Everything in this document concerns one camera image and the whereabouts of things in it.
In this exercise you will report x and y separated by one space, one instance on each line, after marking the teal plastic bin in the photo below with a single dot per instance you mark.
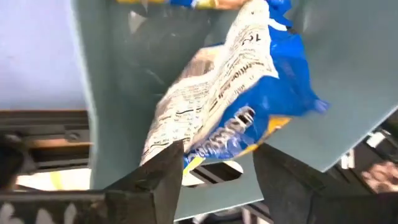
124 93

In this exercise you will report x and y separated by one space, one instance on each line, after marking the grey-blue table mat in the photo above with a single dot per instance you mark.
31 46

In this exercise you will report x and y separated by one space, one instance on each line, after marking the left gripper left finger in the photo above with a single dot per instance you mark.
140 199

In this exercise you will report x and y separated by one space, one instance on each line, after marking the black aluminium table frame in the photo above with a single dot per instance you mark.
46 124

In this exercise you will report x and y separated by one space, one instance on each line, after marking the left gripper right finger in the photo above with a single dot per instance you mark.
295 199

